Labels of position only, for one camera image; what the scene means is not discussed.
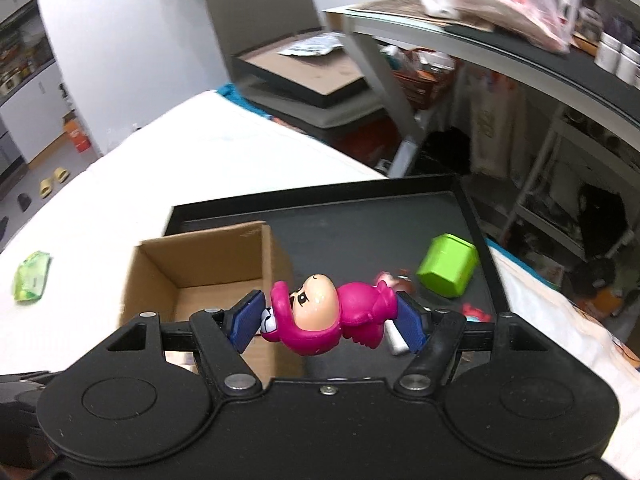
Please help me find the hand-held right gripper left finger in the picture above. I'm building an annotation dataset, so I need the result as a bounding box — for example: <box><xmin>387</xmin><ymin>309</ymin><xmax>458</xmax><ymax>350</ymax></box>
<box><xmin>97</xmin><ymin>290</ymin><xmax>266</xmax><ymax>396</ymax></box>

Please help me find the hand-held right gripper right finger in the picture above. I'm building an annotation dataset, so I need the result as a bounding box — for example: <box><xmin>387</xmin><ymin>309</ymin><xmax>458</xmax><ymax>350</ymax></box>
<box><xmin>395</xmin><ymin>291</ymin><xmax>547</xmax><ymax>395</ymax></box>

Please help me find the small white toy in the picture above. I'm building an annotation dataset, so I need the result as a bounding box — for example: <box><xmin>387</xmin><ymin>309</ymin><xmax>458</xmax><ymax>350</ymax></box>
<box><xmin>387</xmin><ymin>322</ymin><xmax>409</xmax><ymax>358</ymax></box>

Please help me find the brown-haired toy figure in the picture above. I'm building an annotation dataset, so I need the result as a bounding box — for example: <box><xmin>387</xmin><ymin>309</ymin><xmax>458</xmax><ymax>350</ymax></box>
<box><xmin>375</xmin><ymin>270</ymin><xmax>416</xmax><ymax>297</ymax></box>

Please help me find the pink hooded toy figure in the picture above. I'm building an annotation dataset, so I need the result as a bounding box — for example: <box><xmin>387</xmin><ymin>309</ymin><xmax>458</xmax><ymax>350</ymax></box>
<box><xmin>261</xmin><ymin>273</ymin><xmax>398</xmax><ymax>358</ymax></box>

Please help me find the red and blue toy figure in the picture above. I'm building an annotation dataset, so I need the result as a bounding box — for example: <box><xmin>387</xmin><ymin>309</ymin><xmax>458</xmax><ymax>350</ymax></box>
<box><xmin>460</xmin><ymin>302</ymin><xmax>495</xmax><ymax>325</ymax></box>

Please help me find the cardboard box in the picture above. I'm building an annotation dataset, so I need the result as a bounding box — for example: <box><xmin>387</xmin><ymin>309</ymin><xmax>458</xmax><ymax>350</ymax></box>
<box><xmin>119</xmin><ymin>221</ymin><xmax>307</xmax><ymax>378</ymax></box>

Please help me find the green hexagonal box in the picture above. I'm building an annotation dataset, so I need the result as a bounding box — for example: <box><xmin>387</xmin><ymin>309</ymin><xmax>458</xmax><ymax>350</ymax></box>
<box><xmin>416</xmin><ymin>233</ymin><xmax>480</xmax><ymax>299</ymax></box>

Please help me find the black tray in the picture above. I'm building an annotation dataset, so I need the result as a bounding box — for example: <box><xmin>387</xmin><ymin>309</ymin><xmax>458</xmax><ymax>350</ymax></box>
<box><xmin>164</xmin><ymin>174</ymin><xmax>511</xmax><ymax>376</ymax></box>

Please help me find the green wipes packet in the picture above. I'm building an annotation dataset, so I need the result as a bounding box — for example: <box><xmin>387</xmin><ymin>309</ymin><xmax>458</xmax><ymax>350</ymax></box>
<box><xmin>13</xmin><ymin>251</ymin><xmax>53</xmax><ymax>303</ymax></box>

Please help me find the black bag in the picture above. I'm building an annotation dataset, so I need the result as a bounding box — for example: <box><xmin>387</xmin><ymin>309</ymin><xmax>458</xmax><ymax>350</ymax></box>
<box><xmin>424</xmin><ymin>127</ymin><xmax>475</xmax><ymax>177</ymax></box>

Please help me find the beige tote bag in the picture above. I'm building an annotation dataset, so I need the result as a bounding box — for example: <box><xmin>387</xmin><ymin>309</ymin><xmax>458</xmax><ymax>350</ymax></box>
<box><xmin>467</xmin><ymin>67</ymin><xmax>518</xmax><ymax>180</ymax></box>

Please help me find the blue cloth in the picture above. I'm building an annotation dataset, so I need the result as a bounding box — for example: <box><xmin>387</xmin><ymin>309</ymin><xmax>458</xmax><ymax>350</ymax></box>
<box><xmin>217</xmin><ymin>82</ymin><xmax>275</xmax><ymax>122</ymax></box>

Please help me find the red basket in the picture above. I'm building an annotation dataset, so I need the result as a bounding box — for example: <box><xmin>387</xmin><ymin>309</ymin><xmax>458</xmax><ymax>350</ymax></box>
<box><xmin>392</xmin><ymin>50</ymin><xmax>457</xmax><ymax>110</ymax></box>

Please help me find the orange box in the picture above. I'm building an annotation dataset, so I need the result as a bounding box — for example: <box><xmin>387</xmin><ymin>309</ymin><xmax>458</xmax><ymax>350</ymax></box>
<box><xmin>62</xmin><ymin>112</ymin><xmax>92</xmax><ymax>153</ymax></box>

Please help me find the white plastic packet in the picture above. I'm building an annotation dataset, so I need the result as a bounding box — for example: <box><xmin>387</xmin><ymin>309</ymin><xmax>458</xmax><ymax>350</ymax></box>
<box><xmin>277</xmin><ymin>35</ymin><xmax>346</xmax><ymax>58</ymax></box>

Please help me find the grey glass desk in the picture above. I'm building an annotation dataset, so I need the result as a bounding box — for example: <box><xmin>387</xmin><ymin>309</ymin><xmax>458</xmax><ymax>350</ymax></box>
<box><xmin>322</xmin><ymin>2</ymin><xmax>640</xmax><ymax>181</ymax></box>

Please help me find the grey chair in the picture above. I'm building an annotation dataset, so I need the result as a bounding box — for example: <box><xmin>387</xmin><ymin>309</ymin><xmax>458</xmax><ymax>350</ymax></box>
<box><xmin>200</xmin><ymin>0</ymin><xmax>388</xmax><ymax>130</ymax></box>

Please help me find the white cabinet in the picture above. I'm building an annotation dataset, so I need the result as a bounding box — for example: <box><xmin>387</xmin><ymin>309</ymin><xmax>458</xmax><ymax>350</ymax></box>
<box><xmin>0</xmin><ymin>0</ymin><xmax>65</xmax><ymax>181</ymax></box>

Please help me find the white jar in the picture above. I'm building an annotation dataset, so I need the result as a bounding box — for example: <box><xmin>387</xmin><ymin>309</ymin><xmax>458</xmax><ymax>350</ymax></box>
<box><xmin>616</xmin><ymin>42</ymin><xmax>640</xmax><ymax>84</ymax></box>
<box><xmin>595</xmin><ymin>32</ymin><xmax>623</xmax><ymax>74</ymax></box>

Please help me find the clear plastic bag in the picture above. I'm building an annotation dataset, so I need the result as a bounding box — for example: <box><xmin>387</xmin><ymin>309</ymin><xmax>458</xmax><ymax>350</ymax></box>
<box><xmin>352</xmin><ymin>0</ymin><xmax>573</xmax><ymax>53</ymax></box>

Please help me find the black picture frame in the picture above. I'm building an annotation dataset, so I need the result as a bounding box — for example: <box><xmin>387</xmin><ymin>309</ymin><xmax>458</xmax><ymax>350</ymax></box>
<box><xmin>231</xmin><ymin>30</ymin><xmax>371</xmax><ymax>109</ymax></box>

